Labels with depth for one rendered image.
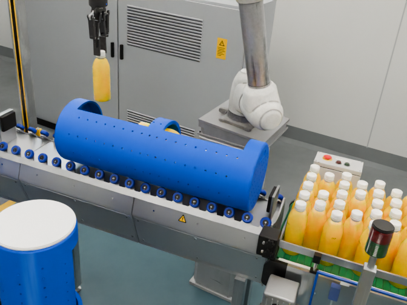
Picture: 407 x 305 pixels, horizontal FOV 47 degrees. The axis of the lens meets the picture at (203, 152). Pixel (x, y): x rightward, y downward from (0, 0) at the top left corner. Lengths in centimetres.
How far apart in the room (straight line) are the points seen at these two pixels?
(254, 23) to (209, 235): 87
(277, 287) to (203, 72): 207
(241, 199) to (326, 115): 290
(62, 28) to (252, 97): 246
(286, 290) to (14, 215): 98
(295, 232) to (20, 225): 96
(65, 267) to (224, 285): 132
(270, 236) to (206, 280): 120
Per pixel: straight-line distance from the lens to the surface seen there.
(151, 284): 293
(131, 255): 312
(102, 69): 204
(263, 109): 205
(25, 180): 233
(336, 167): 206
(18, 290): 173
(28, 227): 169
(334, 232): 173
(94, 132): 198
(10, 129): 248
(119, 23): 380
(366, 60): 437
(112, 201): 208
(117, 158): 194
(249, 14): 195
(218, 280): 281
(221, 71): 339
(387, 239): 146
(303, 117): 466
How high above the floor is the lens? 204
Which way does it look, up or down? 28 degrees down
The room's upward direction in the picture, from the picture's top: 5 degrees clockwise
